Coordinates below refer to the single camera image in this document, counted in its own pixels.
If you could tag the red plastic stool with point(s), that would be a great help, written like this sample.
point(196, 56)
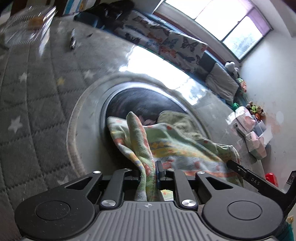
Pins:
point(271, 177)

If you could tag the colourful patterned baby garment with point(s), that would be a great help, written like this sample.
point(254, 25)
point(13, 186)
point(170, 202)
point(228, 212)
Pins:
point(177, 143)

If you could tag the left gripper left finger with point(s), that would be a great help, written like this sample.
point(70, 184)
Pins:
point(124, 182)

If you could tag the brown plush toy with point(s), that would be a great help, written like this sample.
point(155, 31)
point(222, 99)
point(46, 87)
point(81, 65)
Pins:
point(255, 110)

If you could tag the white plush toy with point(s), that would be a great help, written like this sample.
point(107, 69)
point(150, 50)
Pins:
point(232, 69)

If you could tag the butterfly pillow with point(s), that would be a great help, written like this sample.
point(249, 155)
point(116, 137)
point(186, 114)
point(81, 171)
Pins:
point(140, 30)
point(183, 51)

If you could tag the clear plastic container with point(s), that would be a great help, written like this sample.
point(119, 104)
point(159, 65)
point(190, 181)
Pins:
point(27, 26)

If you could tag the open tissue pack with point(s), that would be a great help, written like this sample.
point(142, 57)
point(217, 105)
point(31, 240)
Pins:
point(255, 145)

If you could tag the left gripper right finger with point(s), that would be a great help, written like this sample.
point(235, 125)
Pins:
point(177, 182)

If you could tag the clear plastic storage box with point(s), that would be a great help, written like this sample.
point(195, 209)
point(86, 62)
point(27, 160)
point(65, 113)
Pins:
point(263, 132)

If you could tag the butterfly pillow left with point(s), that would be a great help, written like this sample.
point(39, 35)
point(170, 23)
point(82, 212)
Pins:
point(140, 30)

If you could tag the butterfly pillow right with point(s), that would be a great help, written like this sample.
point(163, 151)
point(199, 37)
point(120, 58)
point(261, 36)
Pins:
point(183, 51)

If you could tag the round black induction cooktop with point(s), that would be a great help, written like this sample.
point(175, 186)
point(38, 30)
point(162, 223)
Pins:
point(146, 101)

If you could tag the grey cushion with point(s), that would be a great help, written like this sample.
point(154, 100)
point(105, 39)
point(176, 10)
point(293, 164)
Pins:
point(222, 84)

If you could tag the window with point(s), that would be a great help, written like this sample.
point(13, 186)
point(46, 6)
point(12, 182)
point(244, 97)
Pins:
point(238, 26)

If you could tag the black bag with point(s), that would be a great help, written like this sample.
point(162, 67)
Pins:
point(105, 15)

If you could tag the black marker pen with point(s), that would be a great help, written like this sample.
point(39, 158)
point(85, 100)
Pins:
point(72, 43)

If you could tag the quilted grey table cover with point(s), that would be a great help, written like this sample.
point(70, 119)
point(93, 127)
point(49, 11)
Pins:
point(40, 85)

